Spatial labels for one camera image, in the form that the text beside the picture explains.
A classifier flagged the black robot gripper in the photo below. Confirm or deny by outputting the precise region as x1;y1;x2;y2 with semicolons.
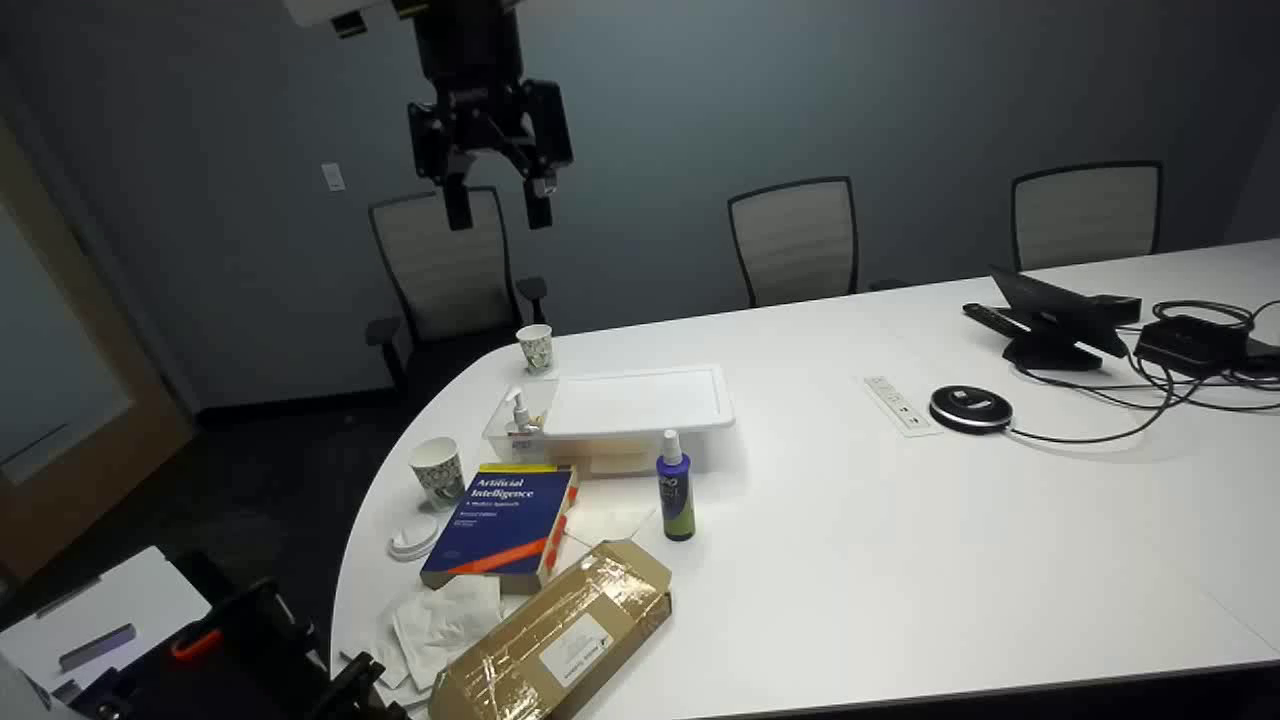
409;79;574;230

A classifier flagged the blue spray bottle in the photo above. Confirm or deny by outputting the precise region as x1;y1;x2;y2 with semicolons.
658;429;698;539

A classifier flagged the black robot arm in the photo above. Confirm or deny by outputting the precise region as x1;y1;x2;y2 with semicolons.
398;0;574;227

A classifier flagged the left office chair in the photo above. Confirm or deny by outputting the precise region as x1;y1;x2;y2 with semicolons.
364;189;549;387

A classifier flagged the office chair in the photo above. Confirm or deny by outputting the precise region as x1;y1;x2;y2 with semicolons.
1013;160;1166;268
728;175;861;303
364;189;549;387

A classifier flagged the white paper cup far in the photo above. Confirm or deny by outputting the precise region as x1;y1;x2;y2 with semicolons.
518;324;553;375

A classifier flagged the small tube in container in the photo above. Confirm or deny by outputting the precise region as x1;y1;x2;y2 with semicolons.
507;387;534;435

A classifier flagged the clear plastic container with lid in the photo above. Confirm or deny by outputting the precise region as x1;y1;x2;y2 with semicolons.
485;362;736;477

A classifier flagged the patterned paper cup near book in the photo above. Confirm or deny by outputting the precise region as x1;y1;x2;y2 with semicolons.
409;435;465;509

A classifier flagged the middle office chair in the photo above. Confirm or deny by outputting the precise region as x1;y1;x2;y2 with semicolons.
728;175;861;303

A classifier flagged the blue Artificial Intelligence book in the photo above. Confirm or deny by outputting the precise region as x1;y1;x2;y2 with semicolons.
421;463;576;595

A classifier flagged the brown cardboard box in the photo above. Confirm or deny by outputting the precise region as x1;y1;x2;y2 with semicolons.
428;539;672;720

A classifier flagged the white crumpled plastic bag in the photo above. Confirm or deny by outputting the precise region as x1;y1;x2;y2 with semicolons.
387;574;502;686

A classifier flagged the white remote control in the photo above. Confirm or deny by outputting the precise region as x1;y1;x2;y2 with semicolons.
866;375;931;435

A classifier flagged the wooden door with glass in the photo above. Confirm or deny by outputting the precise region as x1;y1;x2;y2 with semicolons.
0;125;191;578

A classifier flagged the black equipment cart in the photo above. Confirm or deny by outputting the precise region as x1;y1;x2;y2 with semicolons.
74;578;409;720

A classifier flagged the round black speakerphone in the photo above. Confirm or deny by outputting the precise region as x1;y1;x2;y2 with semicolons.
928;382;1013;435

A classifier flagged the black tablet stand device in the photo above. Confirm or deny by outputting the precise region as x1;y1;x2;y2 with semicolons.
966;270;1142;372

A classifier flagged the white paper sheet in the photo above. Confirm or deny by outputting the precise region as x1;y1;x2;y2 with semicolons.
0;545;211;693

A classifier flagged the right office chair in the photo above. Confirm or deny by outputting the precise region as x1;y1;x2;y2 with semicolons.
1013;160;1166;268

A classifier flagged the black power adapter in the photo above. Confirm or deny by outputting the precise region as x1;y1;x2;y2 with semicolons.
1135;315;1246;381

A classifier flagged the white wall switch plate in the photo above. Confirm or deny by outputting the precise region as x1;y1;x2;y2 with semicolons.
320;160;348;190

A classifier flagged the black cable on table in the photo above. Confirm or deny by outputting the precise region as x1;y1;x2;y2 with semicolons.
1000;297;1280;446

